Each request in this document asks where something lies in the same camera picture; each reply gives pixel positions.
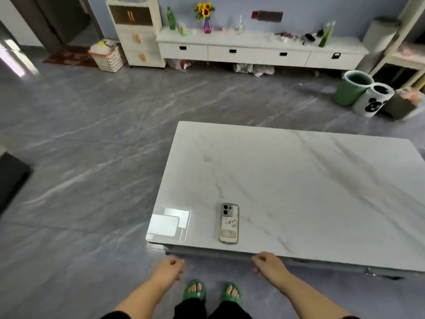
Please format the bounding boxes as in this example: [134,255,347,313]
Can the black trousers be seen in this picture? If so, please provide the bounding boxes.
[172,297,253,319]

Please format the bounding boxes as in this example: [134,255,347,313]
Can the white shelf rack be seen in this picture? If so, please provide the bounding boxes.
[369,0,425,90]

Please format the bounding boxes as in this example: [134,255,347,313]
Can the green patterned bottle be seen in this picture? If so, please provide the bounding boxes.
[318,20,336,48]

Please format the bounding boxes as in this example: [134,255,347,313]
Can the box of colourful toys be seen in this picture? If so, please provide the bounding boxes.
[382,88,425,122]

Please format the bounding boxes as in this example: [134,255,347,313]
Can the person's left forearm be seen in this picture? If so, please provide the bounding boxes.
[114,277,173,319]

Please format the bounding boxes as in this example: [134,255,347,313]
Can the grey wall socket panel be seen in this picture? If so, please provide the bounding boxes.
[258,10,284,23]

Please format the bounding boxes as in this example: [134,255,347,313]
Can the green right slipper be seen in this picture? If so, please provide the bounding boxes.
[220,281,243,308]

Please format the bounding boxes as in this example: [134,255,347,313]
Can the green left slipper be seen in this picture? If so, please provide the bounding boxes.
[182,279,206,302]

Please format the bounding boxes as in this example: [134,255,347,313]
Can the green trash bin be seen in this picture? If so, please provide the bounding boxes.
[333,70,375,107]

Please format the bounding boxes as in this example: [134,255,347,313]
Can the person's right hand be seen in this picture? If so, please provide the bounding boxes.
[251,251,293,286]

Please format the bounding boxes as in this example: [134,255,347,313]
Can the white TV cabinet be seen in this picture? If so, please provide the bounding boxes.
[156,26,370,71]

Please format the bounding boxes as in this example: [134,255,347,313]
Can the white drawer unit orange handles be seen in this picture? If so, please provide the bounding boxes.
[105,0,166,69]

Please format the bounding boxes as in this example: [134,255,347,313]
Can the phone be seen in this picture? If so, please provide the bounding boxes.
[218,202,240,245]

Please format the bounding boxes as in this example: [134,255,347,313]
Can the person's left hand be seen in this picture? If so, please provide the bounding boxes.
[152,256,185,286]

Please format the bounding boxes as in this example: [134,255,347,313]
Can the plastic bag with red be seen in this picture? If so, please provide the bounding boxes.
[166,58,192,72]

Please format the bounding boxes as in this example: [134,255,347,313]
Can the green slipper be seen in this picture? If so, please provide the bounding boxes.
[220,281,243,308]
[182,279,206,302]

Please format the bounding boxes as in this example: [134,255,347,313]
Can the red patterned rug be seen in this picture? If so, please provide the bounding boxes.
[42,45,99,68]

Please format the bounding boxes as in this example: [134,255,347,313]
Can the white laundry basket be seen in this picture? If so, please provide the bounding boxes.
[88,39,124,73]

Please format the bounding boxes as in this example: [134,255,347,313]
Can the person's right forearm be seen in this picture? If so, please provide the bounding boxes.
[281,272,352,319]

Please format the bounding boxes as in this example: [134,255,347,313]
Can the white panda trash bin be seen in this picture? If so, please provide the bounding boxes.
[352,82,395,117]

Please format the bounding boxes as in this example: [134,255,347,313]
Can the black long sleeve top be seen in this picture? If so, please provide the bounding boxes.
[99,310,132,319]

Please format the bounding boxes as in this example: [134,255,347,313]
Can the white marble coffee table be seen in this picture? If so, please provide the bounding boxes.
[145,121,425,281]

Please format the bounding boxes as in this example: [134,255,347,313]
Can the yellow sunflower bouquet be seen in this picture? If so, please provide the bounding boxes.
[193,2,216,22]

